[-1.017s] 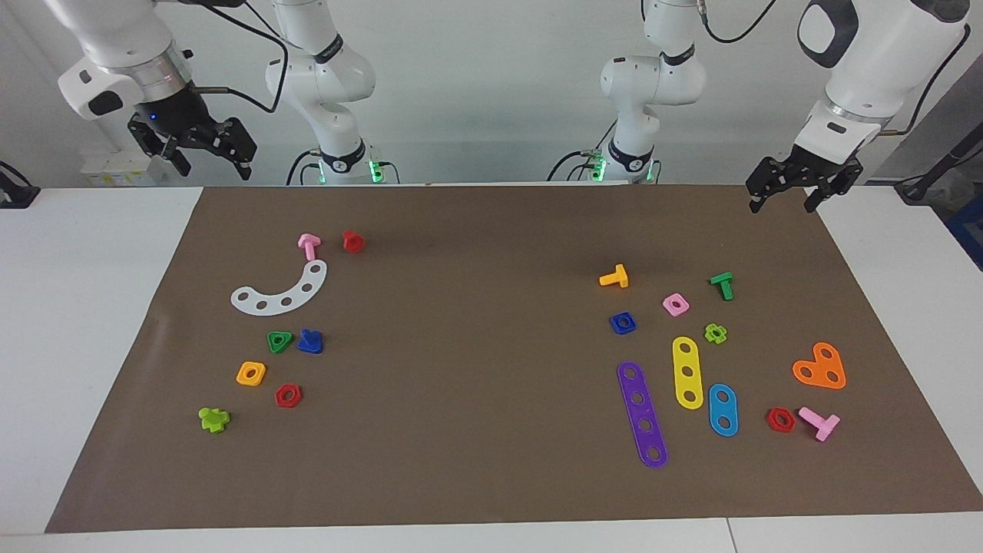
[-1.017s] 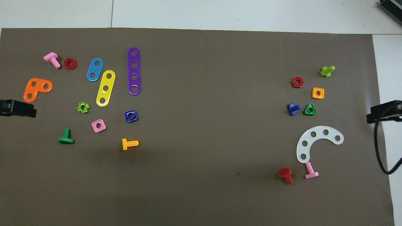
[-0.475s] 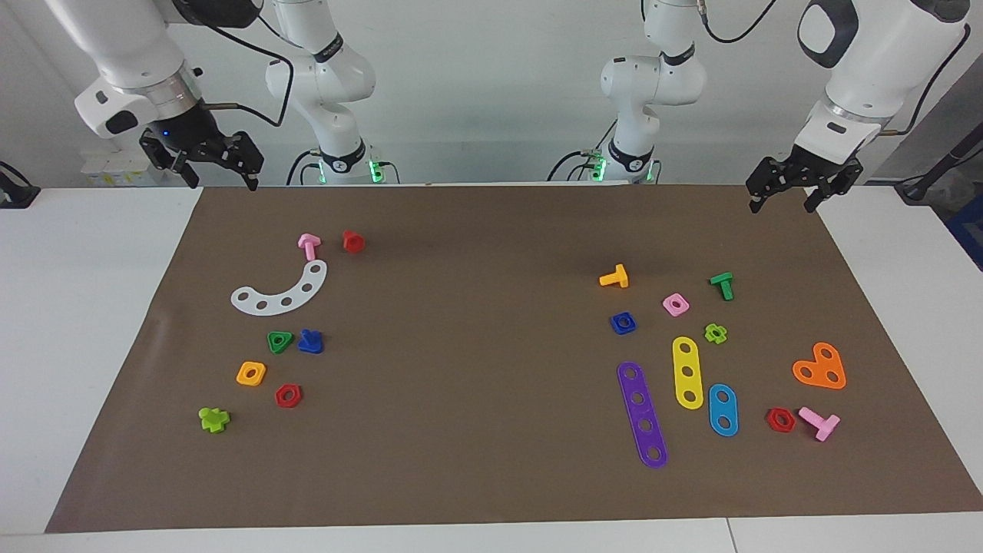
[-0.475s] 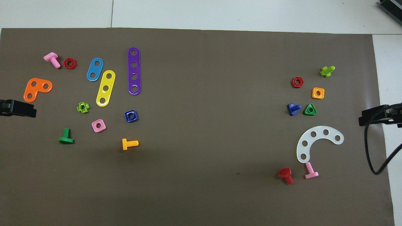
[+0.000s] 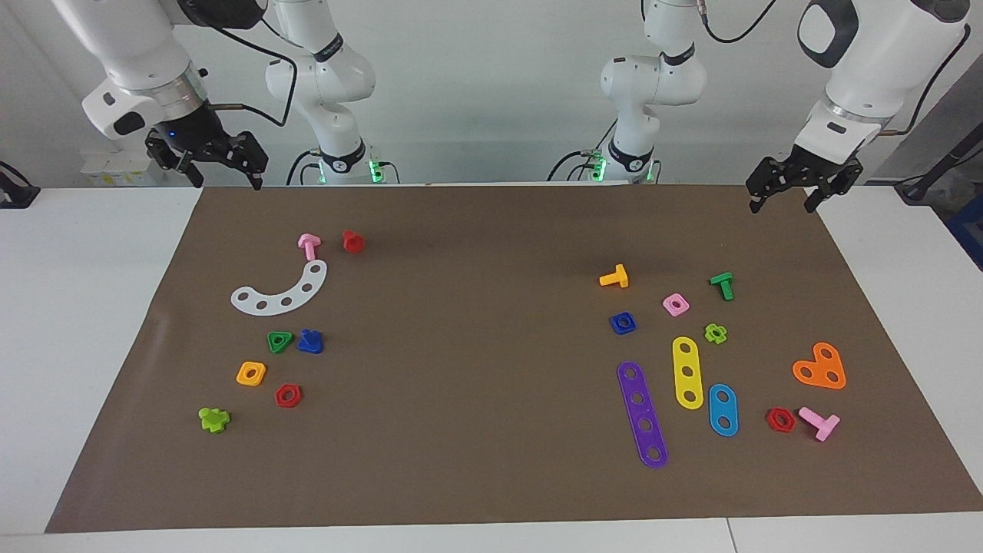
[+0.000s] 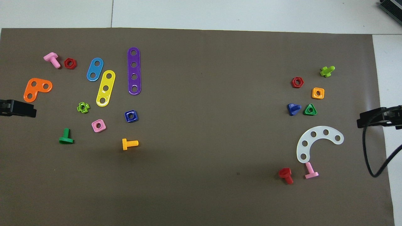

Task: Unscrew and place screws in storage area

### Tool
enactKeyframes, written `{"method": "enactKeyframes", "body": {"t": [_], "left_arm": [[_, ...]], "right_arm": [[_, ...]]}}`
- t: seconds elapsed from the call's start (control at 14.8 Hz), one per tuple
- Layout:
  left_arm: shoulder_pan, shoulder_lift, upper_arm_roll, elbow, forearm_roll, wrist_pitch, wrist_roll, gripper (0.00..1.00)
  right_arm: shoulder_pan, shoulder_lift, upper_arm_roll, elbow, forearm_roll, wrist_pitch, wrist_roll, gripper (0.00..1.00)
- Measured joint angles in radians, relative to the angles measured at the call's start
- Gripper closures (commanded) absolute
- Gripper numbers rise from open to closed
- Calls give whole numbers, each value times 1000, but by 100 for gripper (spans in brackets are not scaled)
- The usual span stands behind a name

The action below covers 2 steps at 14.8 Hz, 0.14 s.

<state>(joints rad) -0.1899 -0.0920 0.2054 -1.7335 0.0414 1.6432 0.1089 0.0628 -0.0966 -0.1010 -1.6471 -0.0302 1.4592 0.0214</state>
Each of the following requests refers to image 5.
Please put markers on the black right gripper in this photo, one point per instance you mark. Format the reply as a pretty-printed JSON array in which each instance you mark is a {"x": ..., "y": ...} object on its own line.
[{"x": 196, "y": 137}]

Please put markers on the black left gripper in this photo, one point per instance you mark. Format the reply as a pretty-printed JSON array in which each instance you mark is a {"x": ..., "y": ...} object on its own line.
[{"x": 818, "y": 167}]

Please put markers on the blue plastic screw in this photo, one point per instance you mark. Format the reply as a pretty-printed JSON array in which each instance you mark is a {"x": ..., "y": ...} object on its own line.
[{"x": 310, "y": 343}]

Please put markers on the blue square nut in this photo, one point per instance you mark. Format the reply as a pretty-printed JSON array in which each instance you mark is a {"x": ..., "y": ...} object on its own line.
[{"x": 616, "y": 328}]

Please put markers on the white boxes in background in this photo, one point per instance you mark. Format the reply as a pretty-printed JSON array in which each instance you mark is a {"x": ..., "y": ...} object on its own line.
[{"x": 107, "y": 169}]

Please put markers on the green plastic screw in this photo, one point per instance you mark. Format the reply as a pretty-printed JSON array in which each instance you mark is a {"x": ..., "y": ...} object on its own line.
[{"x": 723, "y": 283}]

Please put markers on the pink plastic screw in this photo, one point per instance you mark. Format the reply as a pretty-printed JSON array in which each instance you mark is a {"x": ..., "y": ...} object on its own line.
[
  {"x": 309, "y": 244},
  {"x": 823, "y": 425}
]

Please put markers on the white curved five-hole plate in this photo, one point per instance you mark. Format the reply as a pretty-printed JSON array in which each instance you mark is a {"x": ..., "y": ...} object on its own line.
[{"x": 274, "y": 304}]

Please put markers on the red plastic screw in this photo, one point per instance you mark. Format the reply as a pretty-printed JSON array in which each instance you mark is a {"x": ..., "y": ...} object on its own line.
[{"x": 352, "y": 241}]

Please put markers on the pink square nut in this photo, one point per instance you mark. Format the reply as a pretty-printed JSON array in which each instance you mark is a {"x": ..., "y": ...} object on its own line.
[{"x": 683, "y": 299}]

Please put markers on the blue crate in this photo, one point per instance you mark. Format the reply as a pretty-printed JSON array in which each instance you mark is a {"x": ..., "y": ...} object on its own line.
[{"x": 969, "y": 230}]

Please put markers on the lime green cross nut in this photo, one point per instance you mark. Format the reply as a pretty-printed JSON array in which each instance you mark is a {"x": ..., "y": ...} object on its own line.
[{"x": 722, "y": 338}]

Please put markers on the orange angled three-hole plate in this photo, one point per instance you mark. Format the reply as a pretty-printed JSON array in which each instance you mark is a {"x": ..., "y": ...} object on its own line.
[{"x": 819, "y": 367}]

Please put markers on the green triangle nut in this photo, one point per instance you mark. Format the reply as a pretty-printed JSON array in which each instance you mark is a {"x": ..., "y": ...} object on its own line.
[{"x": 288, "y": 338}]

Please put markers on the black clamp on table edge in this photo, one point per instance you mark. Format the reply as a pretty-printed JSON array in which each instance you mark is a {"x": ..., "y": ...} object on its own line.
[{"x": 15, "y": 196}]

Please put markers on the orange plastic screw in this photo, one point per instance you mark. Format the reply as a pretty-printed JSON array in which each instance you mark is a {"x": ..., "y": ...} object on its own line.
[{"x": 617, "y": 278}]

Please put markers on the yellow three-hole plate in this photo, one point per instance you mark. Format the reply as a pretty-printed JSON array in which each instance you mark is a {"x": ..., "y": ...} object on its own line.
[{"x": 686, "y": 361}]

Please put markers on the orange square nut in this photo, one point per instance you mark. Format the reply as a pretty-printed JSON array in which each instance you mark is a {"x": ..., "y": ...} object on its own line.
[{"x": 243, "y": 378}]

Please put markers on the red hex nut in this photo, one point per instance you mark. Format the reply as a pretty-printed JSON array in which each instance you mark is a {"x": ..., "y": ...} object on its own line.
[
  {"x": 296, "y": 395},
  {"x": 789, "y": 421}
]

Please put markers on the blue two-hole plate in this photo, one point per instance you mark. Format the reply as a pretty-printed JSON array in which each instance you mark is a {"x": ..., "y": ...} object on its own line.
[{"x": 723, "y": 410}]

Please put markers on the lime green cross-head screw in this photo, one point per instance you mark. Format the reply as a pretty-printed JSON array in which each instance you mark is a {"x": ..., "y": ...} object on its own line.
[{"x": 213, "y": 419}]

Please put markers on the purple four-hole plate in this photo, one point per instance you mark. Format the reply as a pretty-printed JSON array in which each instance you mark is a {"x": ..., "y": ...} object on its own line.
[{"x": 642, "y": 412}]

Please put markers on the brown table mat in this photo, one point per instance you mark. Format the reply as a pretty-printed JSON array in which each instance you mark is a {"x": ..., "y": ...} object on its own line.
[{"x": 461, "y": 430}]

